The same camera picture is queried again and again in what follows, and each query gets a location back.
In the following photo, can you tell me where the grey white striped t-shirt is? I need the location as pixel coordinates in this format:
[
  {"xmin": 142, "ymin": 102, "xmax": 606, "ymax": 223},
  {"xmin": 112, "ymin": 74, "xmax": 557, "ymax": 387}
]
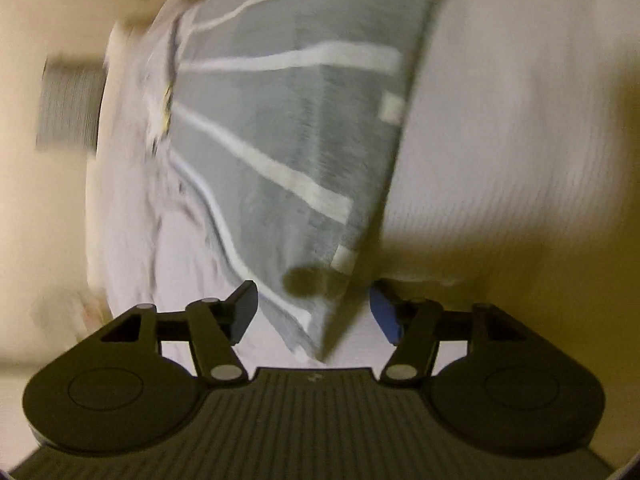
[{"xmin": 168, "ymin": 0, "xmax": 438, "ymax": 356}]

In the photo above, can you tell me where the white duvet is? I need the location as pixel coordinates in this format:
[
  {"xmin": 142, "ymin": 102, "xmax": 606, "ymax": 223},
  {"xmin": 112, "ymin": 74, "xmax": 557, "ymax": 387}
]
[{"xmin": 99, "ymin": 0, "xmax": 639, "ymax": 367}]

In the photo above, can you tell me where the grey striped pillow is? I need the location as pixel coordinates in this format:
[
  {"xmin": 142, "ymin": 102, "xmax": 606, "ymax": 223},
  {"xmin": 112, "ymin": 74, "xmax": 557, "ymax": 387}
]
[{"xmin": 36, "ymin": 56, "xmax": 107, "ymax": 154}]

